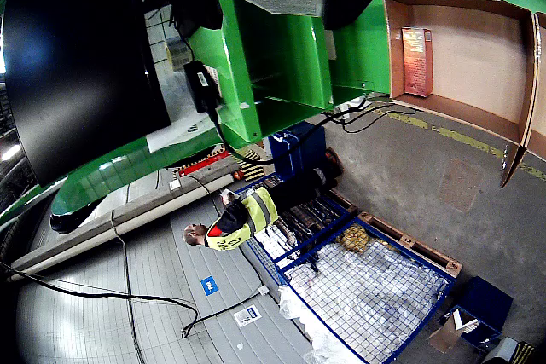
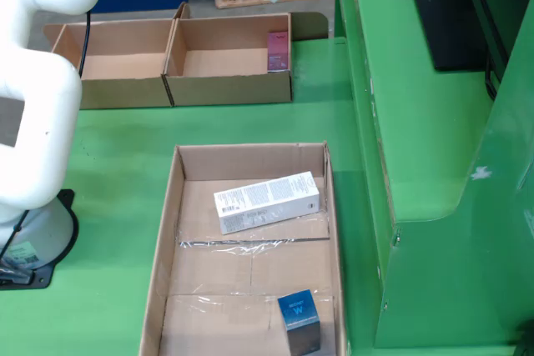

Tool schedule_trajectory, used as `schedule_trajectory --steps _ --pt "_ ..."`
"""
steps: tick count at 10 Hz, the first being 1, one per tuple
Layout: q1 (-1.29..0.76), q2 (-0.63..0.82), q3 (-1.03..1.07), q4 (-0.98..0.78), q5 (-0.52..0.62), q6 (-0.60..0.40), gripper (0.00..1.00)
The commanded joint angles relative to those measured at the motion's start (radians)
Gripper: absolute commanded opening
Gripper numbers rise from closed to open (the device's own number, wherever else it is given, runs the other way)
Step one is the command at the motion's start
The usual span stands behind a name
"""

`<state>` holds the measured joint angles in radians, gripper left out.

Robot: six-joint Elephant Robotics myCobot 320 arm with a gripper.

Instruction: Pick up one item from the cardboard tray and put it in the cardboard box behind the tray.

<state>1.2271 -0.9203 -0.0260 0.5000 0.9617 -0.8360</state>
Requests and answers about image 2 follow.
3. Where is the long white text box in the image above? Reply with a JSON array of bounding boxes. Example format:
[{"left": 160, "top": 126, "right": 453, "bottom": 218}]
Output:
[{"left": 213, "top": 170, "right": 321, "bottom": 235}]

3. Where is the blue W cube box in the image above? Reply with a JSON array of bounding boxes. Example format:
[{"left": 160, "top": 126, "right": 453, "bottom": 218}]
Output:
[{"left": 277, "top": 288, "right": 322, "bottom": 356}]

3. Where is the black monitor panel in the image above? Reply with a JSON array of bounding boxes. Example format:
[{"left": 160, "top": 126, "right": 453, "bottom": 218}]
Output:
[{"left": 402, "top": 0, "right": 510, "bottom": 73}]

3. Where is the open cardboard box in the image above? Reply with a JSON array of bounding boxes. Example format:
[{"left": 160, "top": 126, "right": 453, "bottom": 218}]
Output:
[
  {"left": 161, "top": 2, "right": 330, "bottom": 107},
  {"left": 43, "top": 18, "right": 176, "bottom": 110}
]

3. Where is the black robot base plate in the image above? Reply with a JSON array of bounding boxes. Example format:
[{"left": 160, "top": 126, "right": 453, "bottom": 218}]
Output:
[{"left": 0, "top": 188, "right": 80, "bottom": 290}]

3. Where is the pink product box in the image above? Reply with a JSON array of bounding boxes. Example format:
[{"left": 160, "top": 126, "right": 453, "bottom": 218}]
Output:
[{"left": 266, "top": 30, "right": 291, "bottom": 73}]

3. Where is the green metal cabinet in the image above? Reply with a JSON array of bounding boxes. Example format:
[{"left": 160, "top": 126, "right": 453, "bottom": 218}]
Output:
[{"left": 333, "top": 0, "right": 534, "bottom": 356}]

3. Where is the large cardboard tray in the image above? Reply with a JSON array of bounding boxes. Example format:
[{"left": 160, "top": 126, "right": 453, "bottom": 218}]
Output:
[{"left": 139, "top": 142, "right": 350, "bottom": 356}]

